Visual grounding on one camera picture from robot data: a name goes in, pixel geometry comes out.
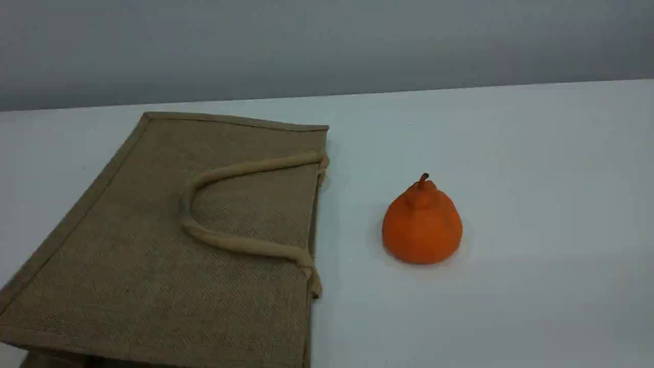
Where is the orange fruit with stem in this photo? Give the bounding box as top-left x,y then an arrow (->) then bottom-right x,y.
382,173 -> 463,265

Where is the brown jute bag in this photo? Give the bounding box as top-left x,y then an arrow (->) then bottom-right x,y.
0,111 -> 330,368

